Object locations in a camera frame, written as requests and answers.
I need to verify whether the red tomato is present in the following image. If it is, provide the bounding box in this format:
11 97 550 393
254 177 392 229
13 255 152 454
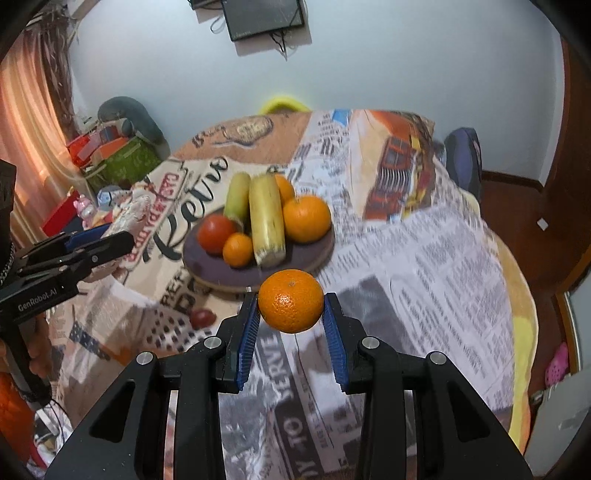
198 215 238 256

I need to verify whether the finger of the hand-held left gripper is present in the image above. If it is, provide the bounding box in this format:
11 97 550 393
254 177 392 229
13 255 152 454
18 231 134 278
16 227 114 261

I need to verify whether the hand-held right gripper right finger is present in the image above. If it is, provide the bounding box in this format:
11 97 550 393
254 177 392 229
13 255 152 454
323 292 534 480

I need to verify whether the grey plush toy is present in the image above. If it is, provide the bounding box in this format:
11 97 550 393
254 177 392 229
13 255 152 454
98 96 168 148

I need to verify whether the small black wall monitor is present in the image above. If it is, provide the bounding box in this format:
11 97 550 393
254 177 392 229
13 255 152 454
221 0 305 42

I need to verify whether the orange sheer curtain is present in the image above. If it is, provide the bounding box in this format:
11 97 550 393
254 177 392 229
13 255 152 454
0 44 70 224

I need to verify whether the flat red box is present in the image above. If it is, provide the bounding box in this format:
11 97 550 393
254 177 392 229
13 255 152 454
41 187 93 236

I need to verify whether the person's left hand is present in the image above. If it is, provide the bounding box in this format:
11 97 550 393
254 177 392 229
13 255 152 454
25 316 55 381

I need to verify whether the brown curtain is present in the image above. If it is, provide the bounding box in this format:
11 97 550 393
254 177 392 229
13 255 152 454
39 7 78 139

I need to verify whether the large orange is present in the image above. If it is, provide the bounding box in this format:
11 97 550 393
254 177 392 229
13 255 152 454
283 195 332 244
273 174 296 206

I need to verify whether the green storage box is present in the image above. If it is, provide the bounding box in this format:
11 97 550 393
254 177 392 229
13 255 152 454
95 138 162 188

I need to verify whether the printed tablecloth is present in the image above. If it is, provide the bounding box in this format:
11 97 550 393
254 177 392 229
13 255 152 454
46 108 536 480

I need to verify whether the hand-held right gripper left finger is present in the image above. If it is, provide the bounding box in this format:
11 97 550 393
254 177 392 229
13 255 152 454
44 292 260 480

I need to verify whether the pink slipper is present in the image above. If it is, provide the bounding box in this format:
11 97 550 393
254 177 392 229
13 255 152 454
545 342 570 384

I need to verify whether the yellow chair back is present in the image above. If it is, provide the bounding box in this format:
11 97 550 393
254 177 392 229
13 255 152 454
259 95 309 114

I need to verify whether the small orange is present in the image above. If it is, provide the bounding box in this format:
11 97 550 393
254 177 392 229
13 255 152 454
222 232 254 268
257 269 325 334

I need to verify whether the dark purple plate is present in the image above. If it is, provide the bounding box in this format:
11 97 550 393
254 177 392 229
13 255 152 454
182 208 335 292

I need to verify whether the orange box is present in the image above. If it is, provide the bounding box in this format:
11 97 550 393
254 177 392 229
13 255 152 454
95 137 127 160

